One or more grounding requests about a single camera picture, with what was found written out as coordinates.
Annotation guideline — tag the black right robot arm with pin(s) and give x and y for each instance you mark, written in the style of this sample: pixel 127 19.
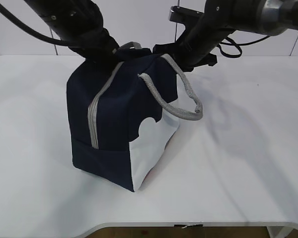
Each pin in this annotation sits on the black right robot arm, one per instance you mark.
pixel 206 30

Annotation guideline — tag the white table leg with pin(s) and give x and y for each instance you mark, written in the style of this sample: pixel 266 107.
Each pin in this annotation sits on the white table leg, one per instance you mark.
pixel 278 231

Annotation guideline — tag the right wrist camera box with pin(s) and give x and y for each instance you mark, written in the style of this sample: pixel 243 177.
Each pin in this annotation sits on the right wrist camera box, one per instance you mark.
pixel 184 16

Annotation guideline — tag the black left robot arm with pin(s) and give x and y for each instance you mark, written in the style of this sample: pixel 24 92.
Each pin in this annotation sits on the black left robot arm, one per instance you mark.
pixel 79 21

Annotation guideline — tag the navy insulated lunch bag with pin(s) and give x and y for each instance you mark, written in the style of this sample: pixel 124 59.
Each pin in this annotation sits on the navy insulated lunch bag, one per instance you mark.
pixel 121 119

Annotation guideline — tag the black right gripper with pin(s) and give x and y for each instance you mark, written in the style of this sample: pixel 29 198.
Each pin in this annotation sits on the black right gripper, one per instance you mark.
pixel 189 57

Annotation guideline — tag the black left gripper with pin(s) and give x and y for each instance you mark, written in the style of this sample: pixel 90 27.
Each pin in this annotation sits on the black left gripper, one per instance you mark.
pixel 98 46

